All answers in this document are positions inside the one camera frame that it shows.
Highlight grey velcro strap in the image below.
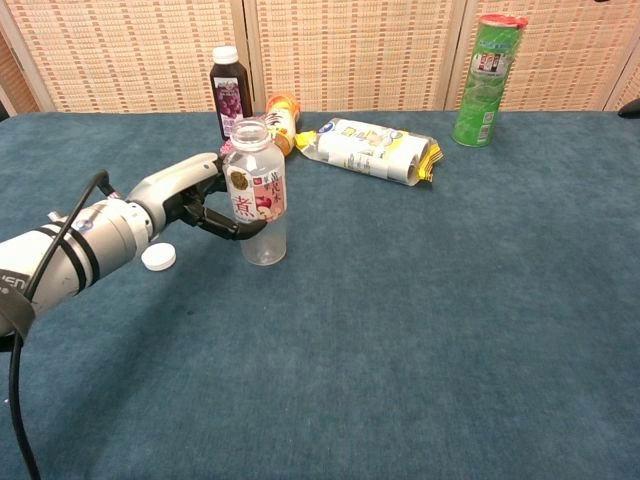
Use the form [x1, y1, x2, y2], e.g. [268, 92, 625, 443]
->
[0, 293, 35, 339]

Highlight purple grape juice bottle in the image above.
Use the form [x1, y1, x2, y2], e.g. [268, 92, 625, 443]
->
[209, 45, 254, 142]

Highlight orange drink bottle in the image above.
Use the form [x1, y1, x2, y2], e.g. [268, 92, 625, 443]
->
[264, 93, 302, 157]

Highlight clear plastic water bottle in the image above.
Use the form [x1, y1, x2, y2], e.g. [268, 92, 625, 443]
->
[222, 118, 289, 267]

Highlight green chips can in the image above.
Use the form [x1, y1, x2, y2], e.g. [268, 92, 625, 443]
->
[451, 13, 530, 148]

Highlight yellow white snack bag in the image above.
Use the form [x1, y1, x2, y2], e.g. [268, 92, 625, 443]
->
[294, 117, 444, 189]

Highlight white plastic bottle cap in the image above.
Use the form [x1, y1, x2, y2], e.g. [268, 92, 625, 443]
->
[140, 242, 177, 272]

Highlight woven folding screen panel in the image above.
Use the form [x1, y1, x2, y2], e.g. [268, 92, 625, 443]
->
[444, 0, 640, 112]
[0, 0, 251, 115]
[243, 0, 469, 113]

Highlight black cable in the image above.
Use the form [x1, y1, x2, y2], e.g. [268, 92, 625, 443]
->
[7, 169, 114, 480]

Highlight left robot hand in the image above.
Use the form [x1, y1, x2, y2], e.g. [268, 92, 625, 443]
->
[127, 152, 269, 242]

